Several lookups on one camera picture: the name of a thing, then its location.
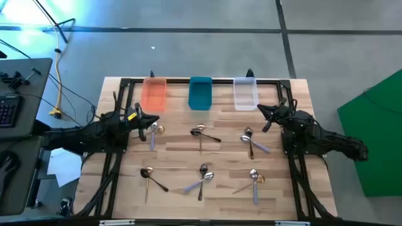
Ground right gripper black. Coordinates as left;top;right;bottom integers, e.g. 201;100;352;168
256;97;295;133

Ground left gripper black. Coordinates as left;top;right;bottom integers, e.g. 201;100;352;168
124;102;160;143

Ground orange translucent plastic bin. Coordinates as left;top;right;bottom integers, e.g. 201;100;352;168
140;77;167;113

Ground clear plastic bin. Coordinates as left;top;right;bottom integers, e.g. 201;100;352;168
233;77;259;112

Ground teal plastic bin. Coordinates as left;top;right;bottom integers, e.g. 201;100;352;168
188;76;214;111

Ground white paper sheet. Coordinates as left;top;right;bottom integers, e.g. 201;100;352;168
46;148;83;188

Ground black desk crossbar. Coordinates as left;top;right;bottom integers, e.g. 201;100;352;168
31;119;53;142

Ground green board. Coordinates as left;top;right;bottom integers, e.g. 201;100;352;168
337;68;402;198

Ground dark grey desk top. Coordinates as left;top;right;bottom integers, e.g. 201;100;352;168
0;58;53;141
0;135;44;217

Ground black stand legs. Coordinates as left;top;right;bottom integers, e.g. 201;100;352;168
31;0;77;44

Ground black desk clamp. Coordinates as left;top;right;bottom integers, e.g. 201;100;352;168
0;67;42;91

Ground black computer keyboard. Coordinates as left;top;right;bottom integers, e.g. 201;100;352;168
0;95;23;128

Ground black aluminium table frame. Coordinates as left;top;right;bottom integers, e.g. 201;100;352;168
73;77;339;220

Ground black cable bundle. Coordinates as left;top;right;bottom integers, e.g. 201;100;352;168
287;155;335;220
75;153;125;218

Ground yellow extension cable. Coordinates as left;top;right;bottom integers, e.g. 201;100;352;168
48;25;63;120

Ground silver metal bracket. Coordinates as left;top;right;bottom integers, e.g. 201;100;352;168
99;219;136;226
274;220;311;226

